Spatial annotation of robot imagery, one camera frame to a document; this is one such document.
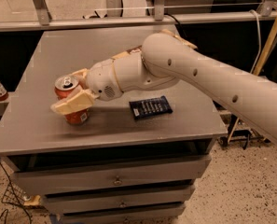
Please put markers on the brown chips bag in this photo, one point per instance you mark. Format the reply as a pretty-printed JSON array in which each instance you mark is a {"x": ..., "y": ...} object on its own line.
[{"x": 138, "y": 49}]

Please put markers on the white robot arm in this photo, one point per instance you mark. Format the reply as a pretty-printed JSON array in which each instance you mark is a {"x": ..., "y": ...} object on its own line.
[{"x": 160, "y": 62}]

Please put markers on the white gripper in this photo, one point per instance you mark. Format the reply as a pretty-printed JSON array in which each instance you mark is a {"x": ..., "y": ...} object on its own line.
[{"x": 101, "y": 79}]

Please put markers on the red coke can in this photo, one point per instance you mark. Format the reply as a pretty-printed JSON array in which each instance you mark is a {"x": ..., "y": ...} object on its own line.
[{"x": 63, "y": 87}]

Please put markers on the grey drawer cabinet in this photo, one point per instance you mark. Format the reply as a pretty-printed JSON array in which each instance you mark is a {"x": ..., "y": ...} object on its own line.
[{"x": 113, "y": 168}]

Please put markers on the black wire basket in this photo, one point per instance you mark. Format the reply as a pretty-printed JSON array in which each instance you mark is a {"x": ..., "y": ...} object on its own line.
[{"x": 10, "y": 197}]

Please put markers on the dark blue snack bar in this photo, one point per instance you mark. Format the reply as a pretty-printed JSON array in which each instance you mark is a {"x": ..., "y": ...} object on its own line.
[{"x": 144, "y": 109}]

